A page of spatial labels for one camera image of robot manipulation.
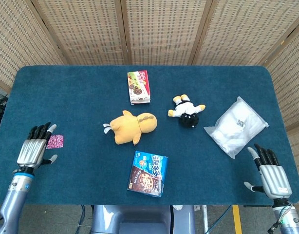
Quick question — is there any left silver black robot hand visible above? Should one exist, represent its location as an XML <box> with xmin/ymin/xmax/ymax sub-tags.
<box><xmin>17</xmin><ymin>121</ymin><xmax>58</xmax><ymax>170</ymax></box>

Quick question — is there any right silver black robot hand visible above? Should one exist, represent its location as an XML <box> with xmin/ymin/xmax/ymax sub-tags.
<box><xmin>243</xmin><ymin>143</ymin><xmax>293</xmax><ymax>198</ymax></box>

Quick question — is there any pink patterned packet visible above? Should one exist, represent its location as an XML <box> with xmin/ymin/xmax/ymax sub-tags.
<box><xmin>46</xmin><ymin>135</ymin><xmax>64</xmax><ymax>150</ymax></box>

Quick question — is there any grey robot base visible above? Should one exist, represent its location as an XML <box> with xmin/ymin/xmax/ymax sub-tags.
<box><xmin>91</xmin><ymin>204</ymin><xmax>196</xmax><ymax>234</ymax></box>

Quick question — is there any white plastic bag package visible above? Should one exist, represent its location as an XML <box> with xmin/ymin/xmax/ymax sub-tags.
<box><xmin>203</xmin><ymin>96</ymin><xmax>270</xmax><ymax>159</ymax></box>

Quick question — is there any blue carpet table cover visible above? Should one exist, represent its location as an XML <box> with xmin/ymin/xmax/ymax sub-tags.
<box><xmin>0</xmin><ymin>65</ymin><xmax>299</xmax><ymax>206</ymax></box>

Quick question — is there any white table leg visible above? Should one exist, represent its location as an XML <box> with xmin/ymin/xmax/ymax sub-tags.
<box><xmin>202</xmin><ymin>205</ymin><xmax>209</xmax><ymax>234</ymax></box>

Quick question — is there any yellow plush toy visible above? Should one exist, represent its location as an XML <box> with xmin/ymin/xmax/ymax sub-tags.
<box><xmin>102</xmin><ymin>110</ymin><xmax>158</xmax><ymax>146</ymax></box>

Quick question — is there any black white plush doll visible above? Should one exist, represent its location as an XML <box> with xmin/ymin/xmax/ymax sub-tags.
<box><xmin>168</xmin><ymin>94</ymin><xmax>206</xmax><ymax>128</ymax></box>

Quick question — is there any blue chocolate cookie box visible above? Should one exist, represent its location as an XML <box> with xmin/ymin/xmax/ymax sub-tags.
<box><xmin>127</xmin><ymin>150</ymin><xmax>169</xmax><ymax>198</ymax></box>

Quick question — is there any white red snack box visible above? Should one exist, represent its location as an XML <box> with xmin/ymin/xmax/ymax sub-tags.
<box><xmin>127</xmin><ymin>70</ymin><xmax>151</xmax><ymax>106</ymax></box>

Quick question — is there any wicker folding screen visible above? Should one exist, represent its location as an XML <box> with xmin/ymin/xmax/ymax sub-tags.
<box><xmin>0</xmin><ymin>0</ymin><xmax>299</xmax><ymax>176</ymax></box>

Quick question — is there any blue cable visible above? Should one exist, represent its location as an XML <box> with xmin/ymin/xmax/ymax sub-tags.
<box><xmin>207</xmin><ymin>204</ymin><xmax>232</xmax><ymax>234</ymax></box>
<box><xmin>77</xmin><ymin>204</ymin><xmax>86</xmax><ymax>234</ymax></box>

